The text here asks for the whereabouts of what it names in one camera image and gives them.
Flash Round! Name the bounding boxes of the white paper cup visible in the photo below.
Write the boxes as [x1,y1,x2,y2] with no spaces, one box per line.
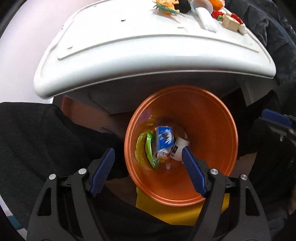
[171,137,190,161]

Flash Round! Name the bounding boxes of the orange drink pouch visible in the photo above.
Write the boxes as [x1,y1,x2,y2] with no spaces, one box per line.
[157,147,172,170]

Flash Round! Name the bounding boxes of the blue snack wrapper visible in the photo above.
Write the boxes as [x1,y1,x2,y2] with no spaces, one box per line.
[156,126,175,154]

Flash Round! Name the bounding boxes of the green snack wrapper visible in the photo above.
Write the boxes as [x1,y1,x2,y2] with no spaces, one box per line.
[135,132,159,169]

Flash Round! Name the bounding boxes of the wooden block with heart sticker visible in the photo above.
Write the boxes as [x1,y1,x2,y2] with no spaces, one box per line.
[222,15,240,32]

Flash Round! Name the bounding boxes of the white foam sheet roll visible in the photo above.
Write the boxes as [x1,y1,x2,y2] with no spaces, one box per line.
[195,7,217,33]

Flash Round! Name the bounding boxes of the black sock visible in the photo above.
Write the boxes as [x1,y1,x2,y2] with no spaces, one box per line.
[174,0,191,14]

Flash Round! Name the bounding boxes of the orange toy dinosaur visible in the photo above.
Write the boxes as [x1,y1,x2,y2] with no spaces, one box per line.
[152,0,183,16]

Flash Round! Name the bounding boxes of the red white carton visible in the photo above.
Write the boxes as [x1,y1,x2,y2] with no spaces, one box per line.
[231,13,247,35]

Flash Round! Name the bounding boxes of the red green toy brick car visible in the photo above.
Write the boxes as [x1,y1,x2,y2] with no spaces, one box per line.
[211,11,225,21]

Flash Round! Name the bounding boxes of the orange plastic bag package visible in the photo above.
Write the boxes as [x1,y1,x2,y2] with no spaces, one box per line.
[209,0,225,11]

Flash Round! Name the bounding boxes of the light blue plastic cup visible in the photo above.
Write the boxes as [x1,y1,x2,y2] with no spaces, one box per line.
[190,0,213,14]

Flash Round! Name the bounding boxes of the black sleeve forearm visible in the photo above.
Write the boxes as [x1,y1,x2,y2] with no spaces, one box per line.
[1,102,128,227]

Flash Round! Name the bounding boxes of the yellow stool under bin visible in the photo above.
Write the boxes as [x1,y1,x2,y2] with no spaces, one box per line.
[135,186,231,227]

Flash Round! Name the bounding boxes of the dark blue bed blanket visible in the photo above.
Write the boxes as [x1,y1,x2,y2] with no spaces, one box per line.
[224,0,296,93]

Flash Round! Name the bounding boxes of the white plastic storage lid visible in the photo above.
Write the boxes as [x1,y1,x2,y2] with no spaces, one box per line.
[34,1,276,99]

